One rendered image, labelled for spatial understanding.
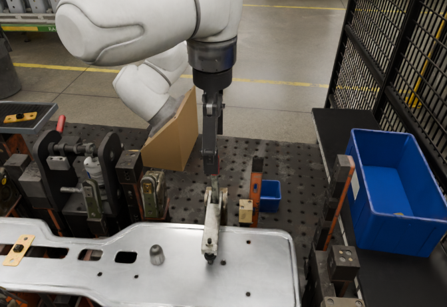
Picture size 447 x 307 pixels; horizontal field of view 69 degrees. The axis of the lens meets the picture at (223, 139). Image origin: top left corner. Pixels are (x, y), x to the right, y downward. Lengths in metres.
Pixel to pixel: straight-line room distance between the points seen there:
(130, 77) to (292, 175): 0.80
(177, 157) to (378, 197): 0.80
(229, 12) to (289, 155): 1.09
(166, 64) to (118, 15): 0.97
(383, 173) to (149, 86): 0.91
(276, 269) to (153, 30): 0.59
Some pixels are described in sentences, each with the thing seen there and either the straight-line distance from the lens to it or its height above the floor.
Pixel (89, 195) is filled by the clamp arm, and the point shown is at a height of 1.07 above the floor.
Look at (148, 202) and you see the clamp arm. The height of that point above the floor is 1.03.
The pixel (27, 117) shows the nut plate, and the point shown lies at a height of 1.16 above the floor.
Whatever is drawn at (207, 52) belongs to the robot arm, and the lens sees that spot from 0.56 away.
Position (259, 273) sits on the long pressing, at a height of 1.00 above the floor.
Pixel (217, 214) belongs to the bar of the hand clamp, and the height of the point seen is 1.07.
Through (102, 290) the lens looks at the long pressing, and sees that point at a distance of 0.82.
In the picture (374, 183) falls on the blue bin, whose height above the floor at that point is 1.03.
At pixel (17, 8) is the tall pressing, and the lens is 5.48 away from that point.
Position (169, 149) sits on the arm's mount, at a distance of 1.38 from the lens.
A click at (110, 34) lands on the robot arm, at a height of 1.56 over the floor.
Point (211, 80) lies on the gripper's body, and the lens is 0.59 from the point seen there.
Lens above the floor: 1.70
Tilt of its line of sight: 38 degrees down
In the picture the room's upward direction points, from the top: straight up
